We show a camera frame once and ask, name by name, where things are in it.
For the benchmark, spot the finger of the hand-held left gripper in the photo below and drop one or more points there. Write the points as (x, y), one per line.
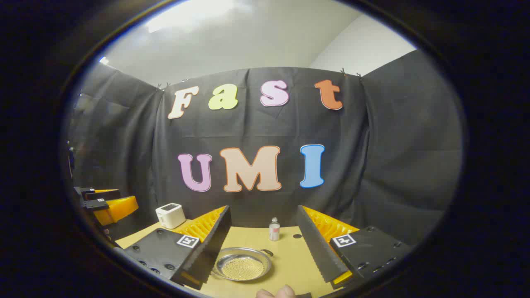
(118, 209)
(103, 195)

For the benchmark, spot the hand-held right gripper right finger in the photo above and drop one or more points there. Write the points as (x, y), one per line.
(316, 248)

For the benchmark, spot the white toaster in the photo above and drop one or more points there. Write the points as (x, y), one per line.
(169, 215)

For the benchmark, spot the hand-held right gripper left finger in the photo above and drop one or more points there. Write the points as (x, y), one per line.
(209, 252)

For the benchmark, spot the pile of yellow soybeans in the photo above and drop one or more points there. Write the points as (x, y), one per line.
(242, 268)

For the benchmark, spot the clear bottle with white label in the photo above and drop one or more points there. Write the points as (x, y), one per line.
(274, 231)

